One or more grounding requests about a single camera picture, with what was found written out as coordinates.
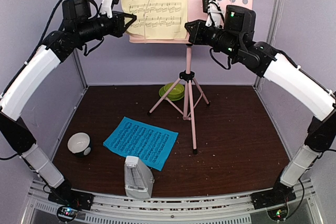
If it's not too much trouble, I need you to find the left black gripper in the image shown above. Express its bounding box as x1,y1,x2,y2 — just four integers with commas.
76,10,137,43

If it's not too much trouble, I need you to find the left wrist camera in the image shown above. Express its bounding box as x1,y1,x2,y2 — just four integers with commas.
99,0,119,18

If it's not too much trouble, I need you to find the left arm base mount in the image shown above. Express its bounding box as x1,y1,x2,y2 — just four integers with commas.
48,190,94,223

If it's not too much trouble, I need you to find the yellow sheet music page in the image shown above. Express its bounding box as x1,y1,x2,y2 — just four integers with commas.
121,0,187,40

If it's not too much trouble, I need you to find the blue sheet music page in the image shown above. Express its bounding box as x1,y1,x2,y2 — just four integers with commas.
103,117,179,171

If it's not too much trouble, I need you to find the front aluminium rail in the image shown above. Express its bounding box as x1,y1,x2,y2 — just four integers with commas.
22,179,323,224

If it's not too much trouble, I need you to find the green plastic bowl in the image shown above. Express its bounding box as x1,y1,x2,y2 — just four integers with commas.
164,82,185,95

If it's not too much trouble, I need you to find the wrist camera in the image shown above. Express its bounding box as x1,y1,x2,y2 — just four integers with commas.
202,0,225,28
99,0,119,18

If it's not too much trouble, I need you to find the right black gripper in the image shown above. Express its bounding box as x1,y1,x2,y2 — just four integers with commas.
185,18,241,58

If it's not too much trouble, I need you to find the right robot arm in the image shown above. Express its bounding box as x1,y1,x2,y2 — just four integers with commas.
185,5,335,204

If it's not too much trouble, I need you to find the pink music stand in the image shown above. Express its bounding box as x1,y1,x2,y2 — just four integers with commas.
130,0,253,155

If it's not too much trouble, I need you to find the green plastic saucer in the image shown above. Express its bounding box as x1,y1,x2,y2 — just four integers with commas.
159,87,184,101

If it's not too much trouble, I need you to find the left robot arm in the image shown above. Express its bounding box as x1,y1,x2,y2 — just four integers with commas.
1,0,136,205

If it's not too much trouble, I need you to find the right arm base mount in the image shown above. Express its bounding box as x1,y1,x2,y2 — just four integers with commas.
251,190,296,222

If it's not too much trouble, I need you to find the white and navy bowl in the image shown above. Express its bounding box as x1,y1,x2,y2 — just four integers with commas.
67,132,92,157

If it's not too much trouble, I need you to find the right aluminium frame post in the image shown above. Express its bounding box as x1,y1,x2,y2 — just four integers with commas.
253,0,286,91

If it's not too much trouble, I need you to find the white metronome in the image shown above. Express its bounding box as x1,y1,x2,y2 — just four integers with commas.
124,156,154,200

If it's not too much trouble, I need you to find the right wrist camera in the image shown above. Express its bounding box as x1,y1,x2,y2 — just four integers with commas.
202,0,225,28

